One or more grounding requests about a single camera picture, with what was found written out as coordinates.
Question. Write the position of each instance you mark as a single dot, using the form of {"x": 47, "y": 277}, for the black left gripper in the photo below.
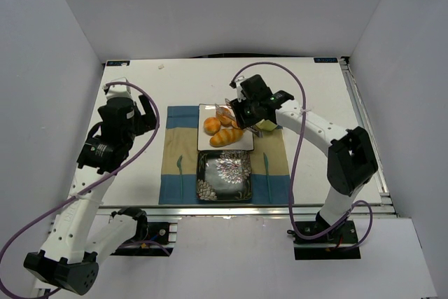
{"x": 147, "y": 117}

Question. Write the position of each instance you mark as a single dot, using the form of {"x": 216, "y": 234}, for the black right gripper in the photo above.
{"x": 239, "y": 115}

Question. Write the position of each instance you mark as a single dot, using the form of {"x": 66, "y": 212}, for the round bread roll top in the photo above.
{"x": 224, "y": 116}

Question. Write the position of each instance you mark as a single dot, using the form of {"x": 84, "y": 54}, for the round bread roll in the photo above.
{"x": 224, "y": 116}
{"x": 235, "y": 125}
{"x": 212, "y": 125}

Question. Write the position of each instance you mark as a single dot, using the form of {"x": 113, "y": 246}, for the metal serving tongs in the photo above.
{"x": 252, "y": 129}

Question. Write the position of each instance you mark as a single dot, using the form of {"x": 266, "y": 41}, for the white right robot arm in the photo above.
{"x": 351, "y": 161}

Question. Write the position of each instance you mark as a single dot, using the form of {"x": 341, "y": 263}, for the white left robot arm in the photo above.
{"x": 68, "y": 259}

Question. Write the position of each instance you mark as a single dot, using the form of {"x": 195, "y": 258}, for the round bread roll right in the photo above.
{"x": 235, "y": 125}

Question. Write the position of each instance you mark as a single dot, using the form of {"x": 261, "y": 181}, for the long striped bread loaf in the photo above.
{"x": 226, "y": 137}

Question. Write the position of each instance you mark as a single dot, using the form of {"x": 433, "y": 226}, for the round bread roll left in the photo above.
{"x": 212, "y": 125}

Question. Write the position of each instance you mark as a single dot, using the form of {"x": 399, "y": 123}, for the pale yellow mug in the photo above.
{"x": 267, "y": 125}

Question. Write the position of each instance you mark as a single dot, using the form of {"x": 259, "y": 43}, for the white square plate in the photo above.
{"x": 203, "y": 139}

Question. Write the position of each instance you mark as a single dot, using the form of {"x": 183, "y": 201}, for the green plastic knife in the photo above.
{"x": 267, "y": 174}

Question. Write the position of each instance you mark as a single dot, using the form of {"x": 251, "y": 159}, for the green plastic fork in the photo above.
{"x": 180, "y": 172}

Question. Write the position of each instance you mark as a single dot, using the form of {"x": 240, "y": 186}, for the blue and beige placemat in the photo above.
{"x": 181, "y": 139}

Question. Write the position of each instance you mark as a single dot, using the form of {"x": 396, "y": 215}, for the black floral square plate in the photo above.
{"x": 223, "y": 176}

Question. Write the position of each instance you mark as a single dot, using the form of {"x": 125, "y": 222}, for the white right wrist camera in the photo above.
{"x": 236, "y": 84}

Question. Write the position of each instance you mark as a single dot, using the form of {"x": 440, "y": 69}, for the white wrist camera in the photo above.
{"x": 236, "y": 84}
{"x": 114, "y": 91}

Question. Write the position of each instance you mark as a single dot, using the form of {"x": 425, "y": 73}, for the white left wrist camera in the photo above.
{"x": 114, "y": 91}

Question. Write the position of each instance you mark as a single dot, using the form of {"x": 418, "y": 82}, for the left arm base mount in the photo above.
{"x": 151, "y": 239}

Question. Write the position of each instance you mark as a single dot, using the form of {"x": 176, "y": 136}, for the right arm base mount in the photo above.
{"x": 339, "y": 244}

